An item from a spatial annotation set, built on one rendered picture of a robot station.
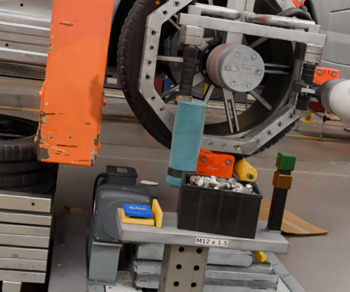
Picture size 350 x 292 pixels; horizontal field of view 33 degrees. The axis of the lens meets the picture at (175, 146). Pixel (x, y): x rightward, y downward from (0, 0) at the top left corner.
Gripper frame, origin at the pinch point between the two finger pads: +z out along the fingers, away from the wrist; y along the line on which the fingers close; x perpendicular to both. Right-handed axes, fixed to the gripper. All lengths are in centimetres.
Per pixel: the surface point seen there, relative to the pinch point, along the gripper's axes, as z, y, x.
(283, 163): -16.7, -9.2, -19.0
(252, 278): 23, 3, -68
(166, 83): 424, 29, -40
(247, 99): 435, 118, -46
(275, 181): -15.2, -9.8, -24.3
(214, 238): -23, -26, -39
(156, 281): 23, -30, -71
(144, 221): -19, -43, -37
